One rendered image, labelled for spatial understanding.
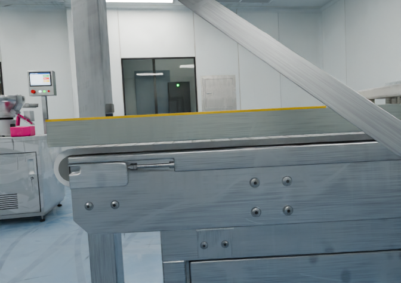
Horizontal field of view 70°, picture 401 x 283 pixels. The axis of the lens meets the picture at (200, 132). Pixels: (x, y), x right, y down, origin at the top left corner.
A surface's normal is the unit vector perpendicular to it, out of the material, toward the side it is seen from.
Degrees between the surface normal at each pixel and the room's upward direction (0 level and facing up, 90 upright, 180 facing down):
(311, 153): 90
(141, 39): 90
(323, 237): 90
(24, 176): 90
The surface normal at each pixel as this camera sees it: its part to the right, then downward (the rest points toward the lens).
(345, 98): -0.54, 0.02
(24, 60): 0.15, 0.04
